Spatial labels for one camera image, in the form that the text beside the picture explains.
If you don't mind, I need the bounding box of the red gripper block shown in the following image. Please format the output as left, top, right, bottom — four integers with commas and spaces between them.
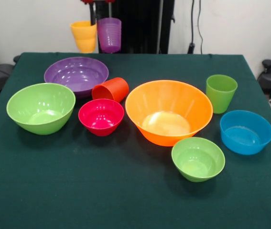
80, 0, 115, 26

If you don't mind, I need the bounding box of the yellow cup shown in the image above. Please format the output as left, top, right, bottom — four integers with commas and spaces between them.
69, 21, 98, 54

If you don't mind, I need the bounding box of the purple cup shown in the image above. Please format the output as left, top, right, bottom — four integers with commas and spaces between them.
97, 17, 122, 54

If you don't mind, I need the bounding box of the large orange bowl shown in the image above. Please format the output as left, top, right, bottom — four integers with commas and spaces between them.
125, 80, 214, 147

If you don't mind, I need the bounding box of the green cup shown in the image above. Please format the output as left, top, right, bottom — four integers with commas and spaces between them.
206, 74, 238, 115

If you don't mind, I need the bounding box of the purple bowl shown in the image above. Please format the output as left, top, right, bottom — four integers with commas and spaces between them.
43, 56, 109, 99

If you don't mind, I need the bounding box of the red-orange cup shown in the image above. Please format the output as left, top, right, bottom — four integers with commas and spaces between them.
91, 77, 130, 103

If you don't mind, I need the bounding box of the pink bowl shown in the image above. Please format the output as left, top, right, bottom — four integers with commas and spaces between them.
78, 98, 125, 137

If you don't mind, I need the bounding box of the large green bowl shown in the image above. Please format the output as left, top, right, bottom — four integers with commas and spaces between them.
6, 83, 76, 135

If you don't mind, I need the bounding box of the dark green table cloth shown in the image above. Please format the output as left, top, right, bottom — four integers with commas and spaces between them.
0, 52, 271, 229

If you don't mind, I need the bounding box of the small green bowl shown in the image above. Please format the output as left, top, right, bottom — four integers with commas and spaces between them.
171, 136, 226, 183

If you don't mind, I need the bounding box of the blue bowl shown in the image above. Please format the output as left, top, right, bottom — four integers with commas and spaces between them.
219, 110, 271, 156

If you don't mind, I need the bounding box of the black wall cable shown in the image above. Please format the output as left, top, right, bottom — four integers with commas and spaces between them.
188, 0, 204, 55

